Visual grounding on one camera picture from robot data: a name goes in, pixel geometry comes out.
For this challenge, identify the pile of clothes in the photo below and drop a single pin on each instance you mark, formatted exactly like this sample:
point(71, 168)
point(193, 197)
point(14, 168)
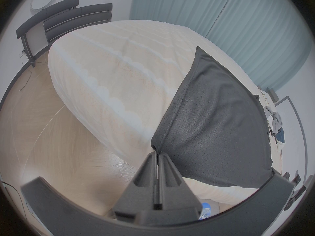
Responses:
point(276, 124)

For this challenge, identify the blue-green curtain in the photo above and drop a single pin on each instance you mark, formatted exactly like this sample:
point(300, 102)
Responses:
point(265, 38)
point(177, 6)

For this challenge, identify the white printed pillow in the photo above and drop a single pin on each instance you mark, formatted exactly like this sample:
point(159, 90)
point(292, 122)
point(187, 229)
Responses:
point(267, 99)

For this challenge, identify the bed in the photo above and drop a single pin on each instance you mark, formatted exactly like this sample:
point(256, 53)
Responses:
point(110, 82)

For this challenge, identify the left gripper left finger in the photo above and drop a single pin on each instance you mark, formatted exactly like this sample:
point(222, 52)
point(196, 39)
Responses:
point(145, 193)

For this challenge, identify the black chest of drawers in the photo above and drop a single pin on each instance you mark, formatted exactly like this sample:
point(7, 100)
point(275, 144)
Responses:
point(78, 21)

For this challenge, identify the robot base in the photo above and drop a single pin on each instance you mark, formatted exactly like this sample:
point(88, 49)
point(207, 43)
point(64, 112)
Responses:
point(205, 211)

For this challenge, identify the grey bedside table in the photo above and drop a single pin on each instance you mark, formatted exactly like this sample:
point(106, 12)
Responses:
point(273, 93)

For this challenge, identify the black T-shirt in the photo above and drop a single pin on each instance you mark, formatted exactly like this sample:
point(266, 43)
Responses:
point(216, 131)

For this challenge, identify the black dressing table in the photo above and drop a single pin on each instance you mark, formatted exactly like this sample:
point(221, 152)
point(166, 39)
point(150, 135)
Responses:
point(37, 21)

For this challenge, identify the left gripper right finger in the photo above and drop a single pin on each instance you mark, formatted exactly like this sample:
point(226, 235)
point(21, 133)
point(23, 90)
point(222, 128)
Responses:
point(172, 193)

